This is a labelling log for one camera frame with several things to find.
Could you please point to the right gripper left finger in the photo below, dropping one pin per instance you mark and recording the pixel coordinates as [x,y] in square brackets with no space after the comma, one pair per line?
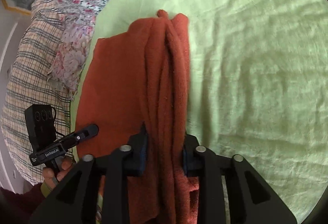
[96,184]

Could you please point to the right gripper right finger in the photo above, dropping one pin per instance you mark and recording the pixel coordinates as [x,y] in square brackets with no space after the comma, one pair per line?
[230,188]

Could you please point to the rust orange knitted sweater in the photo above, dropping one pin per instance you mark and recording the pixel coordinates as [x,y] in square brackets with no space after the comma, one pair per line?
[138,90]

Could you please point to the person's left hand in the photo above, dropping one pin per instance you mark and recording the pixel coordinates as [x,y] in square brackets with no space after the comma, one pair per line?
[50,179]

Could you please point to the dark red sleeve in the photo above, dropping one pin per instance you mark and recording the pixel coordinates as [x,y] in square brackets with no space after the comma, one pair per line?
[18,208]

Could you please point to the plaid checked blanket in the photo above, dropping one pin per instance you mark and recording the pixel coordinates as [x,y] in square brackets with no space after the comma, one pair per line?
[28,85]

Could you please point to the pink floral pillow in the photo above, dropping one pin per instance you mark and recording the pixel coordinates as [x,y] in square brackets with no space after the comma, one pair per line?
[71,54]

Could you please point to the light green bed sheet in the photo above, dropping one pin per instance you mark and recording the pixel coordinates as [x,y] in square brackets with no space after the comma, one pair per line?
[257,85]

